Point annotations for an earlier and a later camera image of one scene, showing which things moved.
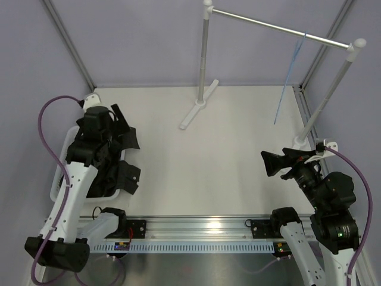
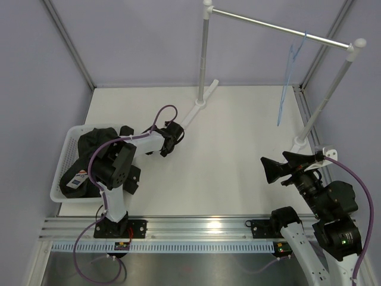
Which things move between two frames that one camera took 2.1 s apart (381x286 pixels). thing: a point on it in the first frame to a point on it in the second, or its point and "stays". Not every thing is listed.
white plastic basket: [69, 136] stays
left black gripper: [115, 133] to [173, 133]
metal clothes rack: [352, 48] stays
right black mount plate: [262, 229] stays
